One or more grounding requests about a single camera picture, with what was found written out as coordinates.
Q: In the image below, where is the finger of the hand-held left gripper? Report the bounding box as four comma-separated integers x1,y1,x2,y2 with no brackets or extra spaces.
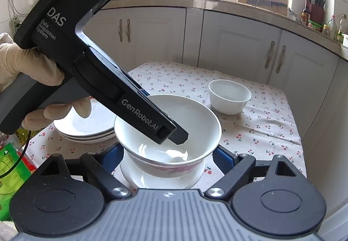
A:
166,126,190,146

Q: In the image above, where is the person's left hand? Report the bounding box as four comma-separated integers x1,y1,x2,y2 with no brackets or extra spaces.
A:
0,33,92,131

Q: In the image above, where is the white oval plate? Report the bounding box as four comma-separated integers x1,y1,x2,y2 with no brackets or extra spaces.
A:
65,135,116,144
54,98,116,137

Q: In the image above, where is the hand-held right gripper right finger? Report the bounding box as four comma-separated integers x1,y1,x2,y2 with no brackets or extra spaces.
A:
204,146,297,199

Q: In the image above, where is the white plate with fruit print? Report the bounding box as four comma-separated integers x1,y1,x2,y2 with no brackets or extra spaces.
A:
58,130,117,140

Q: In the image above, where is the cherry print tablecloth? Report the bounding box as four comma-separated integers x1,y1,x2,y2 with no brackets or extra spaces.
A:
23,60,308,190

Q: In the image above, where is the red knife block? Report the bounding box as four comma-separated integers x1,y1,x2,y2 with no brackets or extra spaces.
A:
308,0,326,24

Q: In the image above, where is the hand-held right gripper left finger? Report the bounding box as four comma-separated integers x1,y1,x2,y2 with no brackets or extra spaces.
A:
41,145,132,199

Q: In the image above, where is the white bowl with pink flowers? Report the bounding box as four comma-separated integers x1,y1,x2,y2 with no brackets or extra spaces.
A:
114,94,223,178

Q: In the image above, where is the clear oil bottle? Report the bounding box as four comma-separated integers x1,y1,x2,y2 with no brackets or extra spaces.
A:
327,15,338,40
337,14,348,44

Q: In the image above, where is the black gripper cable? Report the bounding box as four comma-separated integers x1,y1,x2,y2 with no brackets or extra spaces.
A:
0,128,31,180

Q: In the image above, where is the dark sauce bottle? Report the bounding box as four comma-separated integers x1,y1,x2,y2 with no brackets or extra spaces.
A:
301,0,311,25

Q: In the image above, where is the green plastic bag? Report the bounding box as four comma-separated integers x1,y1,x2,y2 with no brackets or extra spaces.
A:
0,142,37,221

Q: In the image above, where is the white power strip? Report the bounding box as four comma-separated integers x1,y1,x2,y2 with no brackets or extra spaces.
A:
12,15,23,32

